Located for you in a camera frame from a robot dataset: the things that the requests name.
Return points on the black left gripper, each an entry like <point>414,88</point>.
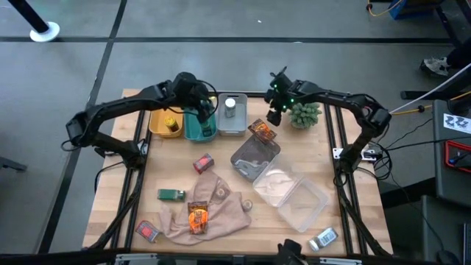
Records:
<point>201,101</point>

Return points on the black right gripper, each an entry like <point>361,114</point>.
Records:
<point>282,92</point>

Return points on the green-lid spice jar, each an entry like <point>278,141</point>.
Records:
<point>207,130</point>

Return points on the white-lid spice jar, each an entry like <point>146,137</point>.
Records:
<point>230,106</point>
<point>324,238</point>

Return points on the yellow-lid spice jar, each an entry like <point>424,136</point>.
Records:
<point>171,124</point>

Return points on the red-lid spice tin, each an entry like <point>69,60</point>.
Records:
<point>203,163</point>

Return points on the green spice tin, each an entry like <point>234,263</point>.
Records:
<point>169,195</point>

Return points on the beige cloth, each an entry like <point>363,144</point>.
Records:
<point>224,221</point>

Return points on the red packet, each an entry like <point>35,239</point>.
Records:
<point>147,232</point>

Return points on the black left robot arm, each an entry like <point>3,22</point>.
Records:
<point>110,110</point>

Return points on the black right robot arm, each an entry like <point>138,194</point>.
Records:
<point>331,97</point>

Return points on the teal plastic bin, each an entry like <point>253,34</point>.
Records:
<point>191,131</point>

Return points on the light grey plastic bin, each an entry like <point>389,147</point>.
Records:
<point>235,127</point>

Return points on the green artificial plant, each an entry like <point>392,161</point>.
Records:
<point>305,116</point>

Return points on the yellow plastic bin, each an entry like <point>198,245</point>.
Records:
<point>158,128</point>

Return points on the smoky translucent plastic bin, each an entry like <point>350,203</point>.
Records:
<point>254,156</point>

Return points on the clear plastic bin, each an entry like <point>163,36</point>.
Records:
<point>274,184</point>
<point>303,206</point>

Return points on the black desk leg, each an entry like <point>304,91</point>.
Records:
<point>416,95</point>

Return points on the black rounded object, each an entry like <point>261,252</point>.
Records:
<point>290,252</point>

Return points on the blue box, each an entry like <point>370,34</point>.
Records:
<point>404,9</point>

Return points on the person's shoe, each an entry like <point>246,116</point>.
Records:
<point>436,66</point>

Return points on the black pole with white base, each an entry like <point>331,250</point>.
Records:
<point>45,32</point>

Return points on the red-framed device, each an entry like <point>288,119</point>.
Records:
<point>447,156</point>

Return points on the white printed sticker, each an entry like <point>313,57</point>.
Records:
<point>456,123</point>

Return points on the person's leg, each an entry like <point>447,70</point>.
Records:
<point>460,55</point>

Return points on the grey chair leg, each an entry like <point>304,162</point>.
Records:
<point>13,164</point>

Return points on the black rig crossbar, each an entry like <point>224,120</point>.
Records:
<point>55,256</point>

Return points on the dark grey low cabinet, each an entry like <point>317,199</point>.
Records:
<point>441,228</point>

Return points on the black computer mouse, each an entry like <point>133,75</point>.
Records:
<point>447,257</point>

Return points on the black aluminium table frame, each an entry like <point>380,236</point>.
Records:
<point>257,95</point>

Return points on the silver bracket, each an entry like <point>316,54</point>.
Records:
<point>136,258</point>
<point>340,261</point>

